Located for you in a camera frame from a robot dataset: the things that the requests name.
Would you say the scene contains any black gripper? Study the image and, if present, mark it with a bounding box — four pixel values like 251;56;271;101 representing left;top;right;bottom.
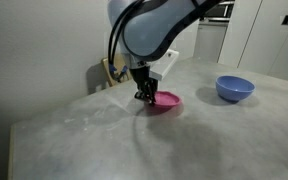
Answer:
129;63;159;106

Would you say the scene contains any pink round plastic lid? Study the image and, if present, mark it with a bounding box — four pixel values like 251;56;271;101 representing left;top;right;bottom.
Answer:
144;90;182;113

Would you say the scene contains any blue plastic bowl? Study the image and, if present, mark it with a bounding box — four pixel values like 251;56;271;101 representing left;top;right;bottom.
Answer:
215;75;256;103

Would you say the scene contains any wooden slat-back chair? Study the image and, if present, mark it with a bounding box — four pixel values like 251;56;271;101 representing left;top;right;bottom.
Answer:
100;54;133;88

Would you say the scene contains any grey kitchen counter cabinet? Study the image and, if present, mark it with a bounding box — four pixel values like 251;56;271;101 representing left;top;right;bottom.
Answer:
193;21;229;63

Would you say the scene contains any stainless steel microwave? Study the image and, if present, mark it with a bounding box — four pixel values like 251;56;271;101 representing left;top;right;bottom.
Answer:
203;0;235;22

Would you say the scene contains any white tall cabinet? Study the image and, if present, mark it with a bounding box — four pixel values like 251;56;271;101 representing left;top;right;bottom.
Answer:
217;0;288;85

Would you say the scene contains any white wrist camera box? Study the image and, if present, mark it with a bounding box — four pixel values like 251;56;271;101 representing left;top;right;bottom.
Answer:
148;49;180;81

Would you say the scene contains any black cable with blue plug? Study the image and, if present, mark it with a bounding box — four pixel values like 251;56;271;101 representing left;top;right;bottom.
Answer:
107;0;144;75
111;0;148;83

